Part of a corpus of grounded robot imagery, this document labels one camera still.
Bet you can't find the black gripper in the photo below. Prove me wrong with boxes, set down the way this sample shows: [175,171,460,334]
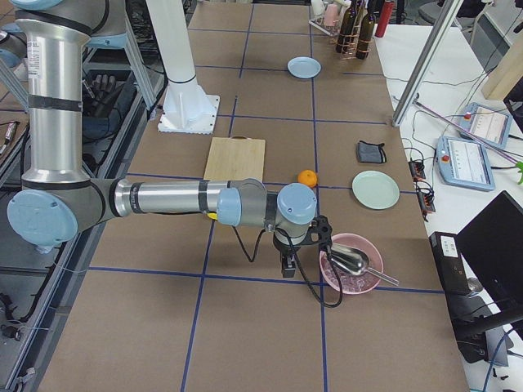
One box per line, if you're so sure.
[273,235,301,278]

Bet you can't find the orange mandarin fruit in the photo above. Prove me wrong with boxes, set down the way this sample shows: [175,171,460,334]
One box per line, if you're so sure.
[297,169,318,188]

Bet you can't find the light blue plate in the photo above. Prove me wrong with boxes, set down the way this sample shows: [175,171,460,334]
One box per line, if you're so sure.
[287,56,322,79]

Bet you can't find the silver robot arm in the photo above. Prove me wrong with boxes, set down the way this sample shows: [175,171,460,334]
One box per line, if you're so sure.
[7,1,321,277]

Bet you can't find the mint green plate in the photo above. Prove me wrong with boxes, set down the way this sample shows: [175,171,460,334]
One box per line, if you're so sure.
[352,171,400,210]

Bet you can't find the clear ice cubes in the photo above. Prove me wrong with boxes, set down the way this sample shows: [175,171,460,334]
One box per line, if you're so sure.
[320,252,380,295]

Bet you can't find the pink bowl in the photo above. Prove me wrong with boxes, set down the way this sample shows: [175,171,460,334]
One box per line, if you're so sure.
[332,233,383,272]

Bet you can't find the metal ice scoop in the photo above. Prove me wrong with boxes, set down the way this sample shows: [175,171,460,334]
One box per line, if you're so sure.
[329,243,399,287]

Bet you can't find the wooden cutting board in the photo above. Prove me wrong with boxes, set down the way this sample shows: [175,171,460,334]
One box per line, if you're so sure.
[203,137,266,181]

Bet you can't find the dark grey folded cloth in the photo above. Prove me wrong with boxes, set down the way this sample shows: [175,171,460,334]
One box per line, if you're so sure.
[356,140,387,164]

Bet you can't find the black orange connector block lower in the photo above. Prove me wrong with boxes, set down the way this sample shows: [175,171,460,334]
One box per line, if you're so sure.
[414,181,436,215]

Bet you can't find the black orange connector block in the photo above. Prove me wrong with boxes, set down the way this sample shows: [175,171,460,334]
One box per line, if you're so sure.
[414,181,436,215]
[408,160,426,181]

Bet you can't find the black orange connector block upper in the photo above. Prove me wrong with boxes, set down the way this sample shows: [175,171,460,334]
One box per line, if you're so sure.
[408,160,426,181]

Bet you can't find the black computer box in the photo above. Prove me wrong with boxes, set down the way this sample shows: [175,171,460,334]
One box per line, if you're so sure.
[429,231,477,297]

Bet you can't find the near teach pendant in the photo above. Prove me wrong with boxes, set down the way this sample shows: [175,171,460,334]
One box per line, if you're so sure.
[436,136,495,192]

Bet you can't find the teach pendant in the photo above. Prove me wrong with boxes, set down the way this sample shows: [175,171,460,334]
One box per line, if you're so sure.
[459,102,512,149]
[436,136,495,192]

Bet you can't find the black monitor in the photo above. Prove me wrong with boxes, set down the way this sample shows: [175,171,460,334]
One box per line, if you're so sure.
[457,190,522,306]

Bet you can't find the dark wine bottle left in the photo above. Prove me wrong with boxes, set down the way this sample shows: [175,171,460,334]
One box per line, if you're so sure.
[335,0,358,54]

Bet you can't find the dark wine bottle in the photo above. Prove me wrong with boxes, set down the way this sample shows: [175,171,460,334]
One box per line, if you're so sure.
[335,0,358,54]
[355,0,376,60]

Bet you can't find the dark wine bottle right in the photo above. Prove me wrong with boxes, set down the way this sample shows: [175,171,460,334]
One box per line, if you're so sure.
[355,0,376,60]

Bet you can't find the far teach pendant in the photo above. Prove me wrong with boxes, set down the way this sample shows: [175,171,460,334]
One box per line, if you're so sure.
[459,102,512,149]

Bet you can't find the pink cup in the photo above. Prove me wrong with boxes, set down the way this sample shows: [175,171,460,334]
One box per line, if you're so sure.
[324,3,338,28]

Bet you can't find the black robotic hand model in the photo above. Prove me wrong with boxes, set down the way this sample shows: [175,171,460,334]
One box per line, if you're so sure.
[83,73,123,118]

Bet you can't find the red bottle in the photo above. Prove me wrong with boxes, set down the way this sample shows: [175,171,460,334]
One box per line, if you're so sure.
[374,0,396,38]

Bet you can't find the wooden board leaning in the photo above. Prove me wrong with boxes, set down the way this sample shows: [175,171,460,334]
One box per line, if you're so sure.
[481,32,523,100]

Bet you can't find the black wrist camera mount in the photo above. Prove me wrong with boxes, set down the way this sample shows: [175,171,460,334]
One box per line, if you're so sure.
[307,215,332,247]

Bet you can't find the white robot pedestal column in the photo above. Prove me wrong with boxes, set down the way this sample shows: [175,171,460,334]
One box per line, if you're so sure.
[146,0,220,135]

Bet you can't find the copper wire bottle rack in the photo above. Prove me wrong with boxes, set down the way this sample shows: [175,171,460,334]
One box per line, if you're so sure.
[338,28,372,60]

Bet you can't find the aluminium frame post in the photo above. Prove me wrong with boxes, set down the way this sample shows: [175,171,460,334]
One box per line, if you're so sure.
[391,0,463,127]

